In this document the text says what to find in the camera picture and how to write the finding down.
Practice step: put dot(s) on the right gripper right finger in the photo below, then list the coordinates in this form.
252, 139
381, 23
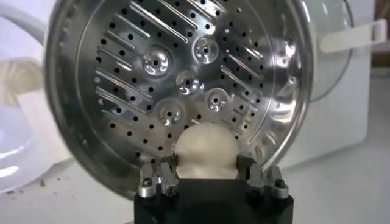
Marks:
259, 179

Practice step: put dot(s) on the stainless steel steamer basket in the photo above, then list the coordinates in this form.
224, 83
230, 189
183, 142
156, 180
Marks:
122, 45

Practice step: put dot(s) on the white round plate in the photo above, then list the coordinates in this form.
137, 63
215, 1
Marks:
18, 146

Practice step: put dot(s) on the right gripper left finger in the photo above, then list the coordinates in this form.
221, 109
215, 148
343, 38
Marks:
166, 179

